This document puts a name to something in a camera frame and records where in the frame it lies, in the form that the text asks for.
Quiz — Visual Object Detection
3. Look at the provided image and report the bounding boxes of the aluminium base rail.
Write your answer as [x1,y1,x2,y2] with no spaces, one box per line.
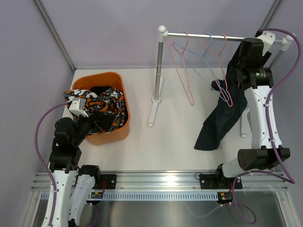
[30,171,288,192]

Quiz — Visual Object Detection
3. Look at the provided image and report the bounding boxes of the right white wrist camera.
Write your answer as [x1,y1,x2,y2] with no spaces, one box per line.
[255,31,276,55]

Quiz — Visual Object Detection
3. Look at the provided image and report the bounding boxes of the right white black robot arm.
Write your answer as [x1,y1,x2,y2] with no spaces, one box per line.
[214,38,290,188]

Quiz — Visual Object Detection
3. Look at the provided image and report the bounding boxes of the dark navy shorts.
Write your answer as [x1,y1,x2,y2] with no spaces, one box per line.
[194,47,247,151]

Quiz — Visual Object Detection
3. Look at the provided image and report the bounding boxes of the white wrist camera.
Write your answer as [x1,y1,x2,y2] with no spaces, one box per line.
[255,31,276,55]
[69,98,89,117]

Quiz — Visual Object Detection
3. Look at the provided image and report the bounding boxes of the silver clothes rack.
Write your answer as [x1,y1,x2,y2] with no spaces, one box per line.
[147,26,302,127]

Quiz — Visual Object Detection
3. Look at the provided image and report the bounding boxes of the pink wire hanger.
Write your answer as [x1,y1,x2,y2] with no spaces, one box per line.
[165,32,195,106]

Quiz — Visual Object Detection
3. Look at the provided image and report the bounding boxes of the orange plastic laundry basket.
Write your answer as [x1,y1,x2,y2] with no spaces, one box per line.
[71,72,130,146]

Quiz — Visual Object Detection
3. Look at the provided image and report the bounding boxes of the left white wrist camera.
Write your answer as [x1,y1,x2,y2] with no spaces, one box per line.
[69,98,89,117]

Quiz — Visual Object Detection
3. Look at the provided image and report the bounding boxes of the white slotted cable duct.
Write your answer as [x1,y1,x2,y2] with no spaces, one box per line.
[41,191,220,201]

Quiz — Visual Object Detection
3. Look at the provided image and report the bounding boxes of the orange grey camouflage shorts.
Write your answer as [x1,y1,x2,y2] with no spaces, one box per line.
[63,87,127,134]

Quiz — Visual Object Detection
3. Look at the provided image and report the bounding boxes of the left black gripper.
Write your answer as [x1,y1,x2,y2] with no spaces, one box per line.
[72,109,116,146]

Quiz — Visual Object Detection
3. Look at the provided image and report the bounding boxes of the black shorts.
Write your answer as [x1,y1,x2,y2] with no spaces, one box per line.
[90,86,112,96]

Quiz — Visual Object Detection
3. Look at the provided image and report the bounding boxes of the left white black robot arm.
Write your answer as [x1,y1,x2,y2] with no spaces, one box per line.
[42,112,116,227]

